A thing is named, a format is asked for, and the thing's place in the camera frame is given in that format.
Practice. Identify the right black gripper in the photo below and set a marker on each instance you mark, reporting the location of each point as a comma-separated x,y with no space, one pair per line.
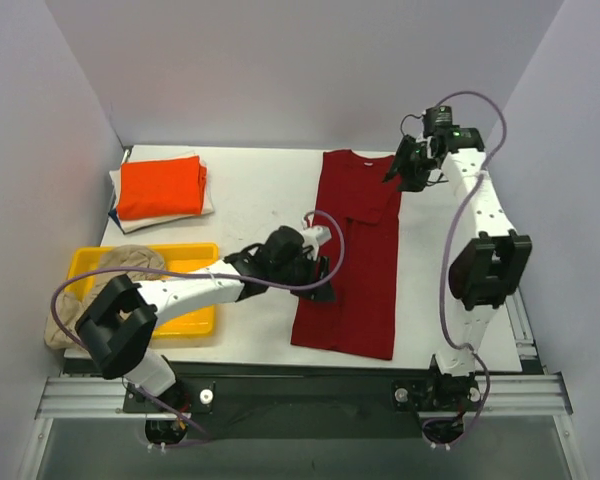
415,158

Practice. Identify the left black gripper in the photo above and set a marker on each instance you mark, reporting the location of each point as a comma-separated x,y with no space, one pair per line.
318,273

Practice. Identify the dark red t shirt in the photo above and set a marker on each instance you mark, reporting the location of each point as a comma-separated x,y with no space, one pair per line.
361,321

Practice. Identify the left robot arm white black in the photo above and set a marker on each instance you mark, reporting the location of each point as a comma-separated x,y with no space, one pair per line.
117,327

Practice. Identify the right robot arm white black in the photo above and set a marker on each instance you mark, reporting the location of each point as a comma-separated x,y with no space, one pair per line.
484,256

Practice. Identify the yellow plastic tray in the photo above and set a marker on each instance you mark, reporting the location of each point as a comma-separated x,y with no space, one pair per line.
181,258

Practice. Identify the folded orange t shirt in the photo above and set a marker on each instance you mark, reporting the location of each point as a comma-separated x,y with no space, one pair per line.
161,188

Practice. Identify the folded navy t shirt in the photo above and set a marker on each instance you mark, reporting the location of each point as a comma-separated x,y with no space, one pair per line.
114,217

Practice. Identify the crumpled beige t shirt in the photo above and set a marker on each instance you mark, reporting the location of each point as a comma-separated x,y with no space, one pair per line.
70,305

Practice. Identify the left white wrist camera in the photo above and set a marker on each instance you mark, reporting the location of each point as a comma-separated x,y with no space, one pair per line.
316,236

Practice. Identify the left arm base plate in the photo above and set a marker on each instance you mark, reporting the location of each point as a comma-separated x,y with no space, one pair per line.
187,396

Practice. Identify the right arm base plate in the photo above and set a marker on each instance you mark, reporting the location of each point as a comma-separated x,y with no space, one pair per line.
445,394

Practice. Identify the aluminium frame rail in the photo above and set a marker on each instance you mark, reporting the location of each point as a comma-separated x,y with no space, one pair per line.
95,398

